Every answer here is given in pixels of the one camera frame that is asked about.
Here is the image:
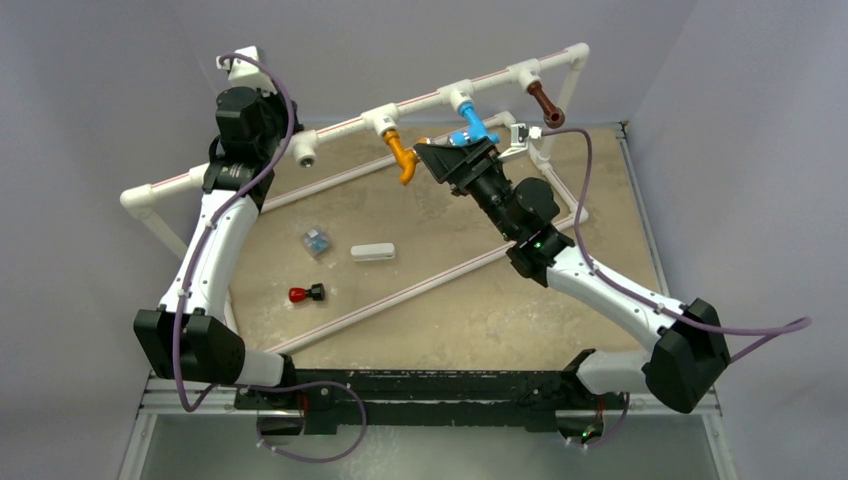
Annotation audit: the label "white PVC pipe frame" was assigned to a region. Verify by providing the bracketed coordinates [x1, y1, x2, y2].
[119, 42, 591, 354]

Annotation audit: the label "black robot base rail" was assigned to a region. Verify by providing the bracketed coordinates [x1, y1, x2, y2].
[234, 367, 624, 437]

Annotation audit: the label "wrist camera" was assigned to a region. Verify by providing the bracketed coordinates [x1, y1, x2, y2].
[216, 45, 278, 96]
[498, 123, 543, 162]

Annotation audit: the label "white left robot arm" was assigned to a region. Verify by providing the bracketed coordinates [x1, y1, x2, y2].
[133, 87, 298, 409]

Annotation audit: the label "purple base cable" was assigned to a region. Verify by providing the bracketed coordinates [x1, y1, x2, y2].
[256, 388, 369, 466]

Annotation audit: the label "brown water faucet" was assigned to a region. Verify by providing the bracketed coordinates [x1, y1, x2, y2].
[526, 80, 565, 129]

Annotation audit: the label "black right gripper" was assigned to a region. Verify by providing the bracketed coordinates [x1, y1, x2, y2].
[414, 137, 520, 240]

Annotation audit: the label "red black faucet piece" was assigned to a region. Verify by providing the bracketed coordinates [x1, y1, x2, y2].
[288, 283, 326, 304]

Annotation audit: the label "clear bag blue parts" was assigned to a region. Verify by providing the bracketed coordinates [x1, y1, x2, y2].
[301, 227, 332, 258]

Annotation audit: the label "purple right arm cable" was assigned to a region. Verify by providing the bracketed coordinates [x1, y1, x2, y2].
[539, 127, 814, 364]

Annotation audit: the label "blue water faucet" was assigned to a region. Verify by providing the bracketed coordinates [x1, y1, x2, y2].
[448, 101, 500, 147]

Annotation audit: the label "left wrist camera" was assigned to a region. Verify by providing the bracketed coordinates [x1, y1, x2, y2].
[216, 45, 278, 96]

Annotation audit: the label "orange water faucet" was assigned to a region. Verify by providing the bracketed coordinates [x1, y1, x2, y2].
[381, 129, 420, 186]

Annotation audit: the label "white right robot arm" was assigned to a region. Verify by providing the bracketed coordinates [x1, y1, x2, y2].
[412, 139, 730, 413]

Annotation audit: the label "white plastic case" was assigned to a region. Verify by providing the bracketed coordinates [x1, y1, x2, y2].
[350, 243, 396, 262]

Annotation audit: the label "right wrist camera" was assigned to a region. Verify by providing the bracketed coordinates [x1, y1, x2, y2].
[498, 123, 543, 162]

